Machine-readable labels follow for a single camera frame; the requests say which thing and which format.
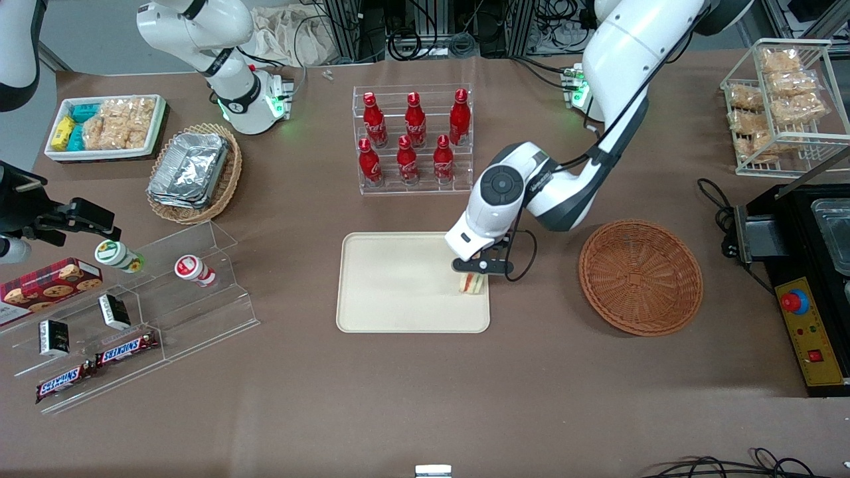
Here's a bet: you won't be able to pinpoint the yellow emergency stop control box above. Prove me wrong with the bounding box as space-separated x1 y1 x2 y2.
774 276 848 388

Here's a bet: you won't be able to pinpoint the Snickers chocolate bar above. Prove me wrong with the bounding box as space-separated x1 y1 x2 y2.
94 330 161 368
35 361 96 405

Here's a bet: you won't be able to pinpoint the stack of foil trays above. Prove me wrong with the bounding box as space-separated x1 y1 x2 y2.
147 132 230 210

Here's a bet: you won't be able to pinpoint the clear acrylic tiered shelf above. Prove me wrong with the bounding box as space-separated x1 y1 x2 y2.
0 220 260 416

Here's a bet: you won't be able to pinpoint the red cola bottle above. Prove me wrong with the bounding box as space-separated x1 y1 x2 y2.
362 91 388 149
404 92 428 149
396 135 420 186
358 137 384 187
448 88 471 147
432 134 456 185

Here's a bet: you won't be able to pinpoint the white wire rack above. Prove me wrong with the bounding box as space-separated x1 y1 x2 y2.
720 38 850 178

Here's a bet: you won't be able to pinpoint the light oval wicker basket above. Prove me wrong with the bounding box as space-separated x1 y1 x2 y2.
145 122 244 226

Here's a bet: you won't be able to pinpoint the clear bag of crackers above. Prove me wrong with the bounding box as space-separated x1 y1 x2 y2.
82 97 157 151

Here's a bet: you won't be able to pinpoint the black appliance power cable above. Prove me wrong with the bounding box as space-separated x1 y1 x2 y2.
697 177 743 260

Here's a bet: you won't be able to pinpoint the cream plastic tray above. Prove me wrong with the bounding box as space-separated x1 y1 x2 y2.
335 231 491 334

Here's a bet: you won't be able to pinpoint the steel appliance pan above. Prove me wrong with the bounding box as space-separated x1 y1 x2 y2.
809 197 850 277

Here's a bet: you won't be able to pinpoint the bagged fried snack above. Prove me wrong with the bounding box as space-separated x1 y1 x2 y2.
770 92 828 125
766 71 821 98
730 109 772 134
760 49 802 74
736 132 775 164
726 84 765 111

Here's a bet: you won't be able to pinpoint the red tartan cookie box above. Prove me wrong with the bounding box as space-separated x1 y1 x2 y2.
0 257 104 327

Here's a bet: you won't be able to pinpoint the small black carton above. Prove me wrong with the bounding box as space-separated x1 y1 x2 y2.
98 293 132 331
38 319 72 358

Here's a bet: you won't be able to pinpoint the black floor cables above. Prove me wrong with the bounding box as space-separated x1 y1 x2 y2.
641 447 850 478

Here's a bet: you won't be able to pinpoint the black countertop appliance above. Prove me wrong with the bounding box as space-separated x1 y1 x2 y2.
733 182 850 399

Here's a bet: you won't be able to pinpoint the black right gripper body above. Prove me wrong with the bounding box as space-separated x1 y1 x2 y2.
0 162 68 241

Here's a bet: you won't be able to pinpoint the brown round wicker basket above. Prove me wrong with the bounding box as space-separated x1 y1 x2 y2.
578 219 704 338

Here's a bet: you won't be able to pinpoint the aluminium frame post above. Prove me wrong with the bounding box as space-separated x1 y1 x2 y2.
323 0 386 62
507 0 553 58

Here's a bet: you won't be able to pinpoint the white crumpled cloth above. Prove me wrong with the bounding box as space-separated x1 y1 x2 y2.
249 5 333 68

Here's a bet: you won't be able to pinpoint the red label yogurt bottle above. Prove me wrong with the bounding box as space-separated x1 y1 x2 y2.
174 254 218 288

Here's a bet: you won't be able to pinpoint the black coiled cable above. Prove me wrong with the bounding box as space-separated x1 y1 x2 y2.
388 27 440 60

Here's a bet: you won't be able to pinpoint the yellow snack pack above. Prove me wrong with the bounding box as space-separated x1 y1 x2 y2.
51 116 76 151

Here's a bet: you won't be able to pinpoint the green label yogurt bottle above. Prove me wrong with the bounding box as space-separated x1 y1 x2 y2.
94 239 145 274

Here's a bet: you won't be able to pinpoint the clear acrylic bottle rack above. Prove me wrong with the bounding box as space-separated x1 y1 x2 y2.
351 83 475 197

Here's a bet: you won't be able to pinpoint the white rectangular plastic bin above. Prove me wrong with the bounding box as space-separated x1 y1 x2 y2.
44 94 167 163

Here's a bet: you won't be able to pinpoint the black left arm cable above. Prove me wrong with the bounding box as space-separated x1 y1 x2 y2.
504 0 709 281

